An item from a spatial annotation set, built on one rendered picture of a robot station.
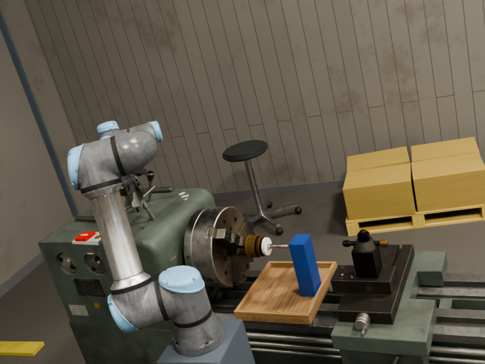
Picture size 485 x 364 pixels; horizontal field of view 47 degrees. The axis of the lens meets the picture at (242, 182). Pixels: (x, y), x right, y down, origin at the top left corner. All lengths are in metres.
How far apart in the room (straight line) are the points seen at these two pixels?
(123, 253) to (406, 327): 0.90
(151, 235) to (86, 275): 0.38
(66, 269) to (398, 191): 2.61
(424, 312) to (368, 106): 3.29
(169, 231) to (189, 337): 0.62
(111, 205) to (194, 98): 3.93
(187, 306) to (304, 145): 3.79
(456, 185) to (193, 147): 2.58
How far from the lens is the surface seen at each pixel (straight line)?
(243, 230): 2.27
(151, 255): 2.09
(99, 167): 1.57
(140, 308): 1.60
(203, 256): 2.12
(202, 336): 1.65
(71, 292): 2.48
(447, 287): 2.16
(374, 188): 4.27
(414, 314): 1.93
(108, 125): 2.07
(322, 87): 5.05
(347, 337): 1.88
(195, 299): 1.60
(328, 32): 4.94
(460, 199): 4.35
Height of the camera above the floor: 2.05
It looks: 20 degrees down
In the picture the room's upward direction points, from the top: 15 degrees counter-clockwise
